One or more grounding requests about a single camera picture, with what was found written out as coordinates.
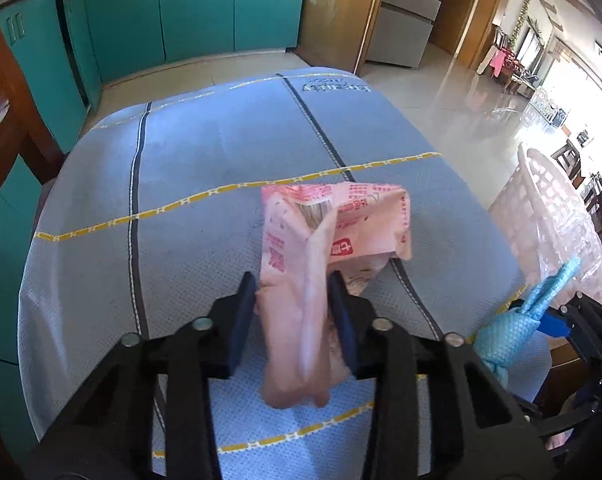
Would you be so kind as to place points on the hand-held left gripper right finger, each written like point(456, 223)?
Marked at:
point(343, 320)

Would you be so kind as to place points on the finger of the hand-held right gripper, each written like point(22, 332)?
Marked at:
point(586, 310)
point(553, 324)

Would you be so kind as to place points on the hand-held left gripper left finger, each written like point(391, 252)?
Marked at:
point(241, 325)

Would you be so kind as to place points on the light blue textured cloth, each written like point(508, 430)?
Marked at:
point(506, 335)

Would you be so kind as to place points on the pink printed wrapper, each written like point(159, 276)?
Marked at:
point(291, 310)

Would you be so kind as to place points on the clear plastic bag liner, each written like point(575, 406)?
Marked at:
point(556, 260)

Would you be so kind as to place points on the white plastic lattice basket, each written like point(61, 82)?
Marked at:
point(546, 185)

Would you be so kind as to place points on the blue striped cloth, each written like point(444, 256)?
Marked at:
point(206, 135)

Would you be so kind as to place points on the white playpen fence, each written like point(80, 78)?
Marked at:
point(548, 107)

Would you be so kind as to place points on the row of red wooden chairs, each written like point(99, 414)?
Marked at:
point(516, 65)

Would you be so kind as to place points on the pink hanging garment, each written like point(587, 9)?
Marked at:
point(495, 62)

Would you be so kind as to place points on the green vine garland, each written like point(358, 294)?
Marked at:
point(523, 15)

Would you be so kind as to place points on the wood framed glass door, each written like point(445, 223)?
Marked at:
point(336, 15)

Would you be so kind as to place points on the grey refrigerator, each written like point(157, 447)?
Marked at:
point(406, 10)

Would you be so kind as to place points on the carved wooden chair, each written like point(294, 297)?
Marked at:
point(6, 110)

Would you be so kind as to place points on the brown wooden door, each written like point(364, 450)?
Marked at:
point(456, 5)

